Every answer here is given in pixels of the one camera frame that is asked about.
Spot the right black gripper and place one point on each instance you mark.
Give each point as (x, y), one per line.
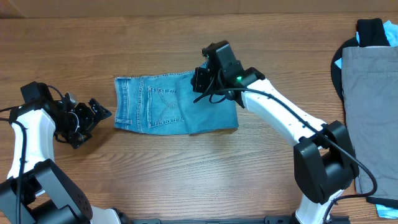
(198, 83)

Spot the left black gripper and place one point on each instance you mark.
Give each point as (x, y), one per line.
(101, 112)

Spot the light blue denim jeans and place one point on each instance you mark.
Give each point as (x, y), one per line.
(163, 105)

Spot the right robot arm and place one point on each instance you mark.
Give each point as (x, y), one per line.
(323, 153)

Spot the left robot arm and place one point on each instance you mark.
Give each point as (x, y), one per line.
(36, 189)

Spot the grey folded trousers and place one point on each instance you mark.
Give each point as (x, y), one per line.
(369, 82)

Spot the black garment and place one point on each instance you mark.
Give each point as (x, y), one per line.
(364, 73)

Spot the light blue garment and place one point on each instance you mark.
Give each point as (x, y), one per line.
(369, 32)

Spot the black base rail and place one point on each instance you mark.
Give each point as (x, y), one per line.
(214, 221)

